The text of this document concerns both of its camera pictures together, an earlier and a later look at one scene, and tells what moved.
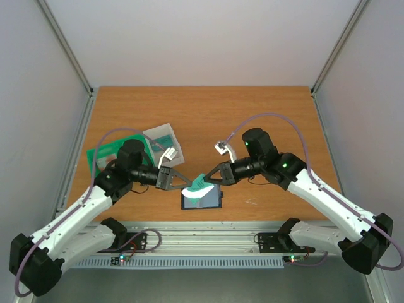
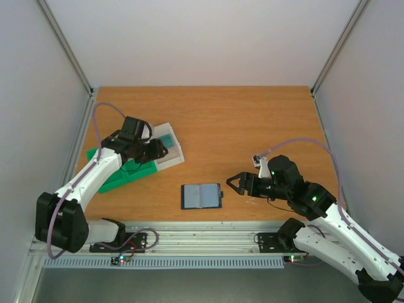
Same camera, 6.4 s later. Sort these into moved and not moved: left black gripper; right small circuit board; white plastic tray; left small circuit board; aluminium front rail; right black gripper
Moved: left black gripper; right black gripper
Not moved: aluminium front rail; left small circuit board; right small circuit board; white plastic tray
